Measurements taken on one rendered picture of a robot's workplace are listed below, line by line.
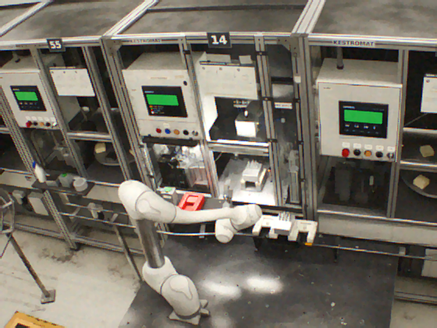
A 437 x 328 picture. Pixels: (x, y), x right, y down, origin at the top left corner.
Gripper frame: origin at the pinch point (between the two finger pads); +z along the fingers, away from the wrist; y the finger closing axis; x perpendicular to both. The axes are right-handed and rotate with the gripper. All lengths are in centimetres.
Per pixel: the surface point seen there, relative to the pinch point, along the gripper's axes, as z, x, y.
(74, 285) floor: 2, 150, -100
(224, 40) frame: 3, -14, 96
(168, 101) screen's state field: 8, 24, 61
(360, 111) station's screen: -18, -77, 60
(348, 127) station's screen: -17, -71, 50
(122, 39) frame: 18, 43, 98
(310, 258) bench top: -29, -46, -37
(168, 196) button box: -0.6, 39.2, -2.7
